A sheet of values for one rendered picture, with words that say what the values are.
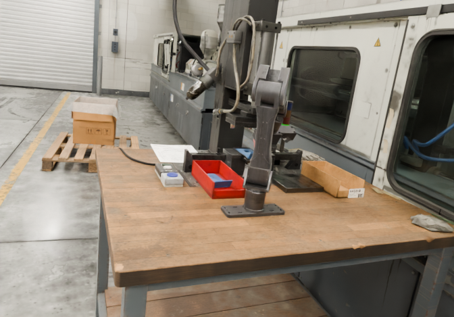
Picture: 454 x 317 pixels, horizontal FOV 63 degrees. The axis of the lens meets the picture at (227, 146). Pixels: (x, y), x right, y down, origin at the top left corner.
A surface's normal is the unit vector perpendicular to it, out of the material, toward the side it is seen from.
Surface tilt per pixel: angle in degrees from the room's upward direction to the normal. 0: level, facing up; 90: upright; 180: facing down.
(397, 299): 90
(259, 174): 99
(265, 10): 90
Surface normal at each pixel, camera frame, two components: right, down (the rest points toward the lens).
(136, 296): 0.37, 0.26
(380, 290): -0.94, -0.04
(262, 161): -0.26, 0.36
